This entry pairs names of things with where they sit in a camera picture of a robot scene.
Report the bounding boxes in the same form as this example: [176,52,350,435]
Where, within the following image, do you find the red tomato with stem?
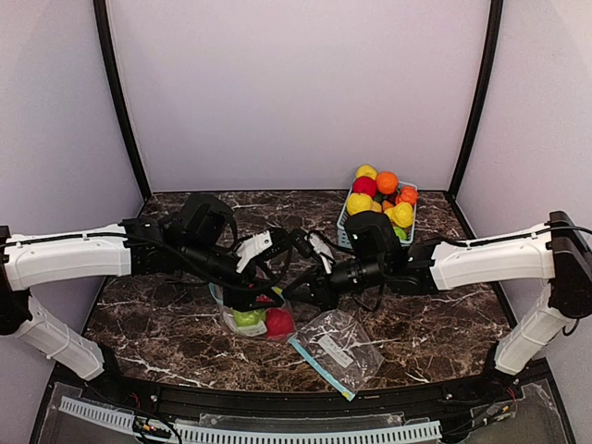
[255,294,274,303]

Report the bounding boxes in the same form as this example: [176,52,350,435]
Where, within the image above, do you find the green pear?
[231,309,266,327]

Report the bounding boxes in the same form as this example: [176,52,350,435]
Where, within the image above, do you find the clear zip bag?
[288,310,384,401]
[209,284,296,342]

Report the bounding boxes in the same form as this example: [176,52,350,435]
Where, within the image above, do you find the red wrinkled fruit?
[265,308,295,339]

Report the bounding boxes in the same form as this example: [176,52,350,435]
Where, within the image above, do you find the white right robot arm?
[283,211,591,378]

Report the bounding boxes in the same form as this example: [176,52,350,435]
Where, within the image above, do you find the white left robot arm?
[1,192,291,382]

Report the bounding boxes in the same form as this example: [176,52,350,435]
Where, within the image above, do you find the light blue plastic basket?
[337,181,419,249]

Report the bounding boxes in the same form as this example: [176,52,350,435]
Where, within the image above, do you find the yellow apple front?
[346,192,374,216]

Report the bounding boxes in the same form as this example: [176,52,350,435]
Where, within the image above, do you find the green lime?
[393,226,407,241]

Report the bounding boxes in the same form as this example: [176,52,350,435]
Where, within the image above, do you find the yellow lemon right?
[384,202,414,228]

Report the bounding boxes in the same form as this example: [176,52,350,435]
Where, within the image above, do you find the red apple back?
[351,176,377,199]

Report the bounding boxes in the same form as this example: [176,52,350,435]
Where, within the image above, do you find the orange fruit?
[376,171,400,195]

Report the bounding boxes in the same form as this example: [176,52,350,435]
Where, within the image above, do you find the yellow fruit back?
[355,164,378,180]

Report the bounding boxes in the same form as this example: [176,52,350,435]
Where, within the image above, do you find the orange pumpkin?
[395,186,419,207]

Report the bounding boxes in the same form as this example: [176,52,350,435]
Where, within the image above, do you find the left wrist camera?
[235,228,290,273]

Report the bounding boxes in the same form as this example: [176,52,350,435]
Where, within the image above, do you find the black front table rail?
[83,375,524,430]

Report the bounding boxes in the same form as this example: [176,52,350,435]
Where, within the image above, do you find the white slotted cable duct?
[58,396,442,443]

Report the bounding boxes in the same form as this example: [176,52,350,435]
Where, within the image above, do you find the black left frame post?
[92,0,153,202]

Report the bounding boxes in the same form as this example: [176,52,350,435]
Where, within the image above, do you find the black frame post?
[92,0,153,202]
[448,0,504,200]

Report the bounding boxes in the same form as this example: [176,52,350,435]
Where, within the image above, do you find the black right frame post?
[448,0,504,200]

